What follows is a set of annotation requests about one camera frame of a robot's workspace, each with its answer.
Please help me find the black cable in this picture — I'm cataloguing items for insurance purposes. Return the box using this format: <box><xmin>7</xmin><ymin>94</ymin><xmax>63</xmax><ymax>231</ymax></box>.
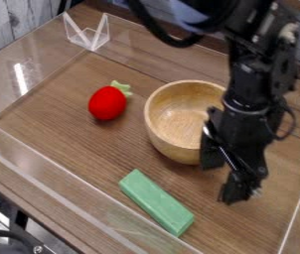
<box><xmin>127</xmin><ymin>0</ymin><xmax>207</xmax><ymax>49</ymax></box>

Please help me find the clear acrylic corner bracket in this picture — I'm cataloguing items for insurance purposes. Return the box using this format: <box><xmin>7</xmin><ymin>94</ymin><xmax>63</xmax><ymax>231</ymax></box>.
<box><xmin>63</xmin><ymin>13</ymin><xmax>110</xmax><ymax>52</ymax></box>

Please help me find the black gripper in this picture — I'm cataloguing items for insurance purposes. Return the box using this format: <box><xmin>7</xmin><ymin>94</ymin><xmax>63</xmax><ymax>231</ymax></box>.
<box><xmin>199</xmin><ymin>96</ymin><xmax>285</xmax><ymax>205</ymax></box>

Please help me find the green rectangular block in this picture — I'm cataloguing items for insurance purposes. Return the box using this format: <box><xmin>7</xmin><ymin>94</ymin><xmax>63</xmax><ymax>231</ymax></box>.
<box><xmin>118</xmin><ymin>169</ymin><xmax>195</xmax><ymax>237</ymax></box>

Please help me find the red plush strawberry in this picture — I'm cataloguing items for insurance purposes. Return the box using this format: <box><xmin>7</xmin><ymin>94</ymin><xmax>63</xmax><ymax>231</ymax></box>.
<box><xmin>87</xmin><ymin>80</ymin><xmax>132</xmax><ymax>120</ymax></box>

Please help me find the clear acrylic front barrier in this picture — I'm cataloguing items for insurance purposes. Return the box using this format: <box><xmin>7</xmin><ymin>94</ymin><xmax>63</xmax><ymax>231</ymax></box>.
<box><xmin>0</xmin><ymin>128</ymin><xmax>202</xmax><ymax>254</ymax></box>

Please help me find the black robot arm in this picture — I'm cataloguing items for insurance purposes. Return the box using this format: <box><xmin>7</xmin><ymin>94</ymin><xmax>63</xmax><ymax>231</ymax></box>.
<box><xmin>170</xmin><ymin>0</ymin><xmax>300</xmax><ymax>204</ymax></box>

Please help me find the black table leg bracket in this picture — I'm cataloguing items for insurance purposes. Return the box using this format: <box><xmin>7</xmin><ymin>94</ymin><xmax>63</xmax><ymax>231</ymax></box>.
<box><xmin>8</xmin><ymin>207</ymin><xmax>57</xmax><ymax>254</ymax></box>

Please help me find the wooden bowl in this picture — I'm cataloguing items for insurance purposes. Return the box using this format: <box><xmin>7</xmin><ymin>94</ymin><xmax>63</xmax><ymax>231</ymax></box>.
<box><xmin>143</xmin><ymin>79</ymin><xmax>225</xmax><ymax>165</ymax></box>

